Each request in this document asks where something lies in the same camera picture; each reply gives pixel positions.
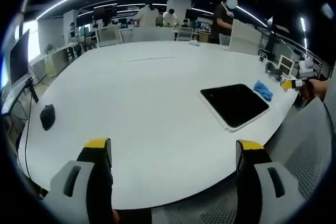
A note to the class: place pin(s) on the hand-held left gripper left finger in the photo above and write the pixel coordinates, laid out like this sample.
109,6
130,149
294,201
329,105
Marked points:
97,176

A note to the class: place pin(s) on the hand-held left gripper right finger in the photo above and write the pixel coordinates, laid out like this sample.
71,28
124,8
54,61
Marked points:
249,182

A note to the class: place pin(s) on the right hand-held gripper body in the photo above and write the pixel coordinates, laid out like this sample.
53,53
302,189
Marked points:
302,85

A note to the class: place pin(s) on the blue cleaning cloth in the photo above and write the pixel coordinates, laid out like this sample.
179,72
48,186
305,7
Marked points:
263,89

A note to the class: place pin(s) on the black mirror with white frame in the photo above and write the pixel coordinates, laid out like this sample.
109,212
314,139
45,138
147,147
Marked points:
235,106

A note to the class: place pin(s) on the person's right hand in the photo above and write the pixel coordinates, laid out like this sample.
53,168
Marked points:
319,88

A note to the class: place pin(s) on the person's left hand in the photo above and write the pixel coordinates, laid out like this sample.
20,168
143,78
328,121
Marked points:
115,216

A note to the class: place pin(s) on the black headphones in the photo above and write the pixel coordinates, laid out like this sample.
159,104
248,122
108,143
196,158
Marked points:
273,71

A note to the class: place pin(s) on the grey mesh office chair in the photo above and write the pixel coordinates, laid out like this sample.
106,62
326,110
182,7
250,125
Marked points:
296,166

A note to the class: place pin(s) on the white board panel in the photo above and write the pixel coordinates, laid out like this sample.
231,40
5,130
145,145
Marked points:
244,37

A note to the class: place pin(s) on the black computer mouse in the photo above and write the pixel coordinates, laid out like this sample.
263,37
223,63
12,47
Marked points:
47,116

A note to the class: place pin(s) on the small white object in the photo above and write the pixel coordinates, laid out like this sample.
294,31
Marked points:
194,43

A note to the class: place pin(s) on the white office chair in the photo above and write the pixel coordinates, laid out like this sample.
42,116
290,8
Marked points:
108,36
185,33

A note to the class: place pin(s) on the black computer monitor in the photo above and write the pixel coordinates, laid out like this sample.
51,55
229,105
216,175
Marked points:
19,58

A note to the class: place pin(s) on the white picture frame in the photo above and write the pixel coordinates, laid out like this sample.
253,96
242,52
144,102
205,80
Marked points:
285,64

